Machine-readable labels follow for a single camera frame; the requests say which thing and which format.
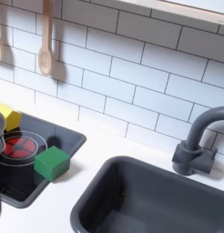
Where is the wooden shelf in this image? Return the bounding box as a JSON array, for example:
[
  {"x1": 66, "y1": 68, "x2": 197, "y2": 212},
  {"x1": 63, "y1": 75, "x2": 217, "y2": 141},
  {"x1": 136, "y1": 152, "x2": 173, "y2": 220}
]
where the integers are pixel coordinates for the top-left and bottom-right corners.
[{"x1": 116, "y1": 0, "x2": 224, "y2": 27}]

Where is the black toy stove top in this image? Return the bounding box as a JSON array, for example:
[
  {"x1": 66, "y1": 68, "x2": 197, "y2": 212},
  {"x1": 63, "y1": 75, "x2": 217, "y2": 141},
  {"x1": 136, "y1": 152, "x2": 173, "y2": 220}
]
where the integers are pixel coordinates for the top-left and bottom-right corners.
[{"x1": 0, "y1": 111, "x2": 87, "y2": 209}]

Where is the green toy block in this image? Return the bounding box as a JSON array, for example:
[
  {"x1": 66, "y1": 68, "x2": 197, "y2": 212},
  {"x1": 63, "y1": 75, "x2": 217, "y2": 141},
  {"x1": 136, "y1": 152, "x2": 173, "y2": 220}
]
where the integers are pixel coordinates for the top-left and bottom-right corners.
[{"x1": 34, "y1": 146, "x2": 71, "y2": 183}]

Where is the dark grey sink basin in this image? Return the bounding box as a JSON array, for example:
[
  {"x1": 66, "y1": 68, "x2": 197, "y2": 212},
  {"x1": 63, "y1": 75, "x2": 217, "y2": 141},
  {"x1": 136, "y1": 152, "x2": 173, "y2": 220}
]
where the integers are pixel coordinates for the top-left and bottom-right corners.
[{"x1": 69, "y1": 156, "x2": 224, "y2": 233}]

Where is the wooden spoon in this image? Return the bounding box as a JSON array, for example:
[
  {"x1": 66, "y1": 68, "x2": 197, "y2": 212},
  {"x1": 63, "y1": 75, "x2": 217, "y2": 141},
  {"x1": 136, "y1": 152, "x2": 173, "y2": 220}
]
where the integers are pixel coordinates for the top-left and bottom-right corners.
[{"x1": 37, "y1": 0, "x2": 55, "y2": 77}]

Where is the yellow toy block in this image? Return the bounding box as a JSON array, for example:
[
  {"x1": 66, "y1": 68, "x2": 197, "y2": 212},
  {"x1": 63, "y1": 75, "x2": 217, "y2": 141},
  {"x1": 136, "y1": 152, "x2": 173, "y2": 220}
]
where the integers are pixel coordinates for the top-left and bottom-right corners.
[{"x1": 0, "y1": 102, "x2": 23, "y2": 132}]

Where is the dark grey tap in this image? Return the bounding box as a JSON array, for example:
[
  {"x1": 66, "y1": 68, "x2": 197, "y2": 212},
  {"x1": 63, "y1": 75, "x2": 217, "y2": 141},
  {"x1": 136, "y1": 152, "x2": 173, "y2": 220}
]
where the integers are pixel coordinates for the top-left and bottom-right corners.
[{"x1": 171, "y1": 105, "x2": 224, "y2": 177}]

